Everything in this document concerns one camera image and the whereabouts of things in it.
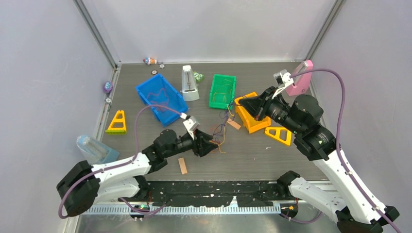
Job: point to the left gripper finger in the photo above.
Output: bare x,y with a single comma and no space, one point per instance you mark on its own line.
201,136
203,149

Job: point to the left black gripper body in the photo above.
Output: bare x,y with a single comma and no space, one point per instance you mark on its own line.
186,142

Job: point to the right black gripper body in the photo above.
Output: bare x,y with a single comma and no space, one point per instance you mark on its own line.
274,108

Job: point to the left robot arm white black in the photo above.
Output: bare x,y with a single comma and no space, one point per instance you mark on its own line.
86,184

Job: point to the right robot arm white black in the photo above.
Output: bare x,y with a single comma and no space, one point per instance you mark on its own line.
355,209

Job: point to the orange plastic bin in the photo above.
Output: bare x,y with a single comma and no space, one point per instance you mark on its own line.
248,121

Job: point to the tan wooden block near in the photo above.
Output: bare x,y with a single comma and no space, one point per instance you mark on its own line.
182,166

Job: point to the tan wooden block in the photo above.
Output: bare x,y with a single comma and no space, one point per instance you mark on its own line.
182,166
233,124

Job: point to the tan wooden block far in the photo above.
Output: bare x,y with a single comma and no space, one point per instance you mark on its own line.
233,124

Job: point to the yellow triangle block right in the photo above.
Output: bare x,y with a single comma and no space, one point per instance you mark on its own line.
279,134

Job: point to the yellow triangle block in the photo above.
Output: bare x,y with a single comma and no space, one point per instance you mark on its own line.
117,124
279,134

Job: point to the green plastic bin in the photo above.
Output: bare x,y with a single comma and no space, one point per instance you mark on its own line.
222,91

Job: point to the pink metronome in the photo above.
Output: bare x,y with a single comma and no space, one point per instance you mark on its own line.
302,82

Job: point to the white metronome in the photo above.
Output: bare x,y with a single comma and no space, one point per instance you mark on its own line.
189,84

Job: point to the blue plastic bin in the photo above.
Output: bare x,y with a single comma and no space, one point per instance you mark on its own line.
157,90

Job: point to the yellow triangle block left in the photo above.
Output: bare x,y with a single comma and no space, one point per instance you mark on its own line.
117,124

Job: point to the small clown figurine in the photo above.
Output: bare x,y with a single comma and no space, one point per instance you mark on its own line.
149,61

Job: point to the clear blue plastic container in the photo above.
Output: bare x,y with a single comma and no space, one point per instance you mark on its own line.
96,152

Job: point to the purple round toy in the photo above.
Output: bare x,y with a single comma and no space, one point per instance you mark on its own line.
107,87

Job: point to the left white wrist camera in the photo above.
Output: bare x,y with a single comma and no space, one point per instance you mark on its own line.
190,123

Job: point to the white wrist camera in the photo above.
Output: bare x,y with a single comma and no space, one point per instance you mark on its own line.
190,123
284,80

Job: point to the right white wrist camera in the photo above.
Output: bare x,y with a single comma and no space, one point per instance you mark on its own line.
284,80

